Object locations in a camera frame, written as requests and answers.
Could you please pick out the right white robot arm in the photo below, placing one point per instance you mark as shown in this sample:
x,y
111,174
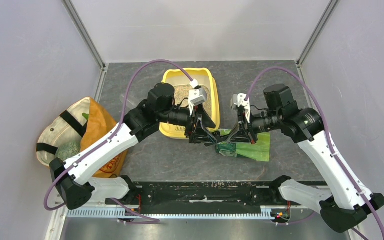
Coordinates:
x,y
347,202

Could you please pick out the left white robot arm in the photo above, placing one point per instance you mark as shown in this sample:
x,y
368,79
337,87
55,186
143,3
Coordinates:
x,y
74,178

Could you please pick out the black plastic clip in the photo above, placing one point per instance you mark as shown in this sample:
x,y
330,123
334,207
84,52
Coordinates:
x,y
216,137

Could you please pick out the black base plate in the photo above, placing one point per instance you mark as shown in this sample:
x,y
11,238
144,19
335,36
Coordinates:
x,y
206,197

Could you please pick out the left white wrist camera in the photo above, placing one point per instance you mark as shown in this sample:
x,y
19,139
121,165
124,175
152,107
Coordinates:
x,y
197,96

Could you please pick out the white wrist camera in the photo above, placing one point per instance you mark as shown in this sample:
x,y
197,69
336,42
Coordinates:
x,y
242,106
197,96

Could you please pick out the orange tote bag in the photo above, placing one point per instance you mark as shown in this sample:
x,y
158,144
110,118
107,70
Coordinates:
x,y
86,121

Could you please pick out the green litter bag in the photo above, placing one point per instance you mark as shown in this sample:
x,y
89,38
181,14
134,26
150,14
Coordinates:
x,y
259,152

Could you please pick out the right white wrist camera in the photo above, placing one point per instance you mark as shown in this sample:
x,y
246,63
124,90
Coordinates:
x,y
242,106

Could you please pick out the clear plastic tube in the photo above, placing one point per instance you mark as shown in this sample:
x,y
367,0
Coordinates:
x,y
131,102

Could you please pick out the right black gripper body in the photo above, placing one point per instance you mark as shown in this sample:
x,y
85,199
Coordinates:
x,y
247,127

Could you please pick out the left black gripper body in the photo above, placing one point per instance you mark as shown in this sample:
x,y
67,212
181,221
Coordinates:
x,y
193,121

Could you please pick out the green round melon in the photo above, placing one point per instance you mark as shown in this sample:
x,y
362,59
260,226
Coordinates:
x,y
68,150

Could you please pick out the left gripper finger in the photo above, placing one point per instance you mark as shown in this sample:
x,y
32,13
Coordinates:
x,y
198,137
206,119

